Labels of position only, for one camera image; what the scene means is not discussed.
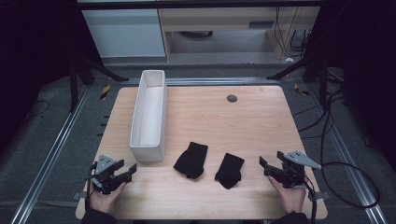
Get person's left hand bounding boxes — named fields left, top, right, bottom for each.
left=88, top=181, right=127, bottom=216

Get long white box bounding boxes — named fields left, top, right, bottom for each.
left=129, top=69, right=168, bottom=163

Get black metal stand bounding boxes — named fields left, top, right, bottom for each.
left=266, top=55, right=332, bottom=110
left=68, top=55, right=130, bottom=113

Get long aluminium rail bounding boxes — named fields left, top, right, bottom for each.
left=306, top=83, right=390, bottom=224
left=10, top=83, right=92, bottom=224

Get white cabinet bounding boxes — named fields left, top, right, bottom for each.
left=81, top=8, right=166, bottom=59

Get black sock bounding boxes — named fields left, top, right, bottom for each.
left=214, top=152, right=246, bottom=190
left=173, top=141, right=209, bottom=180

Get black hanging cable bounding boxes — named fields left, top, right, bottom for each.
left=275, top=7, right=304, bottom=59

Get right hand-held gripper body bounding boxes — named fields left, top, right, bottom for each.
left=268, top=150, right=322, bottom=189

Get dark curtain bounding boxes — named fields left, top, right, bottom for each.
left=311, top=0, right=396, bottom=172
left=0, top=0, right=104, bottom=150

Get thick black looped cable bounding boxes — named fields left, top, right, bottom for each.
left=319, top=90, right=381, bottom=209

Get left hand-held gripper cable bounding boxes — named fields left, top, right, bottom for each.
left=84, top=161, right=98, bottom=214

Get hand-held gripper cable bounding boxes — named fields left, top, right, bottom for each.
left=84, top=161, right=98, bottom=214
left=303, top=174, right=318, bottom=224

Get person's right hand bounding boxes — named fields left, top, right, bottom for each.
left=267, top=175, right=307, bottom=215

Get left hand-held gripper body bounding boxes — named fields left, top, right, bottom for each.
left=91, top=154, right=125, bottom=196

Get right hand-held gripper cable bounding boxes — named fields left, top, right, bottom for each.
left=303, top=174, right=318, bottom=224

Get thin black floor cable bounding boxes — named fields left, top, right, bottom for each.
left=26, top=99, right=50, bottom=120

